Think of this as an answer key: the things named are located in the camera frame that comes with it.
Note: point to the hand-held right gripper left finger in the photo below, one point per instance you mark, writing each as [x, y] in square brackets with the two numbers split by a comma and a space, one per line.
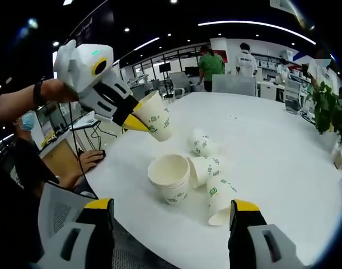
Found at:
[72, 243]

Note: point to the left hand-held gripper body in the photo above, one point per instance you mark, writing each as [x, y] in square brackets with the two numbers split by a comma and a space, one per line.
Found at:
[81, 64]

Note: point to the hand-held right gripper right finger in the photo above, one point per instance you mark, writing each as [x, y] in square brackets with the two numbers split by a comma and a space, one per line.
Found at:
[257, 243]

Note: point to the green-printed white paper cup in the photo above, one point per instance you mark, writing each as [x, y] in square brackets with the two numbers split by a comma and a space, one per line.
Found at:
[156, 112]

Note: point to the pile of paper cups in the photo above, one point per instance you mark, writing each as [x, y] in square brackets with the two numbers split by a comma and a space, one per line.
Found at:
[168, 173]

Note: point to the person's left hand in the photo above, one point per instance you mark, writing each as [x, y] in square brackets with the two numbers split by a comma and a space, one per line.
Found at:
[56, 91]

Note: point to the black computer mouse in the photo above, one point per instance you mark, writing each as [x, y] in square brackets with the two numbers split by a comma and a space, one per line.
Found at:
[101, 154]

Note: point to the black screen on stand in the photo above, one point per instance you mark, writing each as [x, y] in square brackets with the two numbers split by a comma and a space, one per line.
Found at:
[165, 67]

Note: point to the black wristband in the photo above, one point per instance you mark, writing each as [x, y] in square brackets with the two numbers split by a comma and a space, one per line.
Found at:
[39, 93]

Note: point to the white office chair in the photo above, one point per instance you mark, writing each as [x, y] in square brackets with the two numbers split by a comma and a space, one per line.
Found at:
[179, 81]

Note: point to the white table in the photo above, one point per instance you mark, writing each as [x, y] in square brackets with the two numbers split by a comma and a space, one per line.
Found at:
[271, 157]

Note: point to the white chair back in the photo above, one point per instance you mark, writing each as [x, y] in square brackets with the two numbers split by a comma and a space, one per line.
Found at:
[233, 85]

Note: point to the grey desktop device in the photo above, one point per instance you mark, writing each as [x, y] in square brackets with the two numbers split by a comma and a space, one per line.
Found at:
[291, 103]

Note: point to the green potted plant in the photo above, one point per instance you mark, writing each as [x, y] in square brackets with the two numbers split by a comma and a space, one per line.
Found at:
[327, 112]

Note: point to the long ceiling light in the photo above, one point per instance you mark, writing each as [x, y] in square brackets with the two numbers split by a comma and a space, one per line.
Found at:
[257, 23]

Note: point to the storage shelf with bins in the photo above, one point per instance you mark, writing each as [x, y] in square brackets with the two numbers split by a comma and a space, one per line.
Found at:
[271, 63]

